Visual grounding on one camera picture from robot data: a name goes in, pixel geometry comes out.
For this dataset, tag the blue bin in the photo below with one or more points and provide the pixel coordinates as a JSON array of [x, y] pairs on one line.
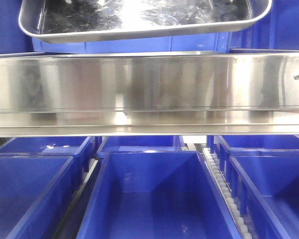
[[12, 38], [162, 195], [198, 42], [34, 195], [140, 143], [79, 147], [255, 145], [278, 30], [266, 190]]

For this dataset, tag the blue centre upper bin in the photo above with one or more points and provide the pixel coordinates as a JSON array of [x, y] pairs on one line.
[[198, 42]]

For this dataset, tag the stainless steel shelf front panel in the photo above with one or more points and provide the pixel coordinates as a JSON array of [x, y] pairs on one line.
[[187, 93]]

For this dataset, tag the blue far left rear bin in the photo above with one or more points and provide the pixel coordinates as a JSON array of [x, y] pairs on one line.
[[79, 147]]

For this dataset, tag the silver metal tray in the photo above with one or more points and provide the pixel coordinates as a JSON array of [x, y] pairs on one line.
[[72, 21]]

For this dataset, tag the blue right upper bin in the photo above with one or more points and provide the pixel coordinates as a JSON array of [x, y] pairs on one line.
[[278, 30]]

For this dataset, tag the blue left upper bin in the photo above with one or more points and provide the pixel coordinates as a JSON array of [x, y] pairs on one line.
[[12, 38]]

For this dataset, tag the blue centre lower bin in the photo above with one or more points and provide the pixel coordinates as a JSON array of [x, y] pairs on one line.
[[162, 195]]

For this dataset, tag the blue left lower bin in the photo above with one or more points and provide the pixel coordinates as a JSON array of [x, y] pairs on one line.
[[34, 195]]

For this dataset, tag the grey metal divider rail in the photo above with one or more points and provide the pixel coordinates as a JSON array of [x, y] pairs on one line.
[[71, 222]]

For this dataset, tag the blue right lower bin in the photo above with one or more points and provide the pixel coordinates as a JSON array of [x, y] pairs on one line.
[[266, 190]]

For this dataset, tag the blue centre rear bin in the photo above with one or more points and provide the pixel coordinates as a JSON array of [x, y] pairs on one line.
[[140, 143]]

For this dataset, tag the blue right rear bin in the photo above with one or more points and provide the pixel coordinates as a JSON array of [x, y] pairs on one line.
[[255, 145]]

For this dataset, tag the white roller track rail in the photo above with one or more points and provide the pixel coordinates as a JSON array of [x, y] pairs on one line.
[[211, 162]]

